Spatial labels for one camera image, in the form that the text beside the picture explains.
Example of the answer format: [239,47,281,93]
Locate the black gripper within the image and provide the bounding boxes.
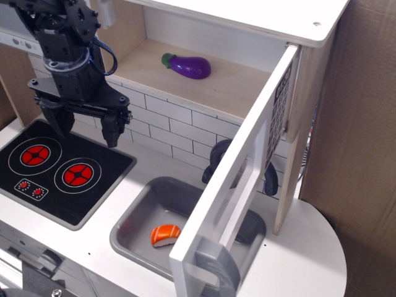
[28,63,131,148]

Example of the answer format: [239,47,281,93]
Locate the white toy microwave door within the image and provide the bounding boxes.
[170,45,299,296]

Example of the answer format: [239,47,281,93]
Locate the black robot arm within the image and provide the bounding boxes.
[1,1,132,148]

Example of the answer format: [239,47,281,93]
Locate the white wooden microwave cabinet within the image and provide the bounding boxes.
[90,1,348,233]

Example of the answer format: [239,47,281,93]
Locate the black toy stove top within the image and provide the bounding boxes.
[1,120,137,231]

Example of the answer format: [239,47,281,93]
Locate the grey toy range hood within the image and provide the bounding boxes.
[1,4,43,56]

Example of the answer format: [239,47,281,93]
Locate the purple toy eggplant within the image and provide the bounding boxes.
[161,53,212,79]

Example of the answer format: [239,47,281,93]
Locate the grey toy sink basin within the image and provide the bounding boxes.
[110,176,266,280]

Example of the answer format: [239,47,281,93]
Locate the dark grey toy faucet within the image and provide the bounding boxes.
[202,139,278,196]

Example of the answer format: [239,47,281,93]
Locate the orange salmon sushi toy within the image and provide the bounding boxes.
[150,224,181,248]

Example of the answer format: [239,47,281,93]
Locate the brown cardboard box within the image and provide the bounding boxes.
[300,1,395,296]

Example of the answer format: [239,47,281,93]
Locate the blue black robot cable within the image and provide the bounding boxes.
[91,37,119,77]

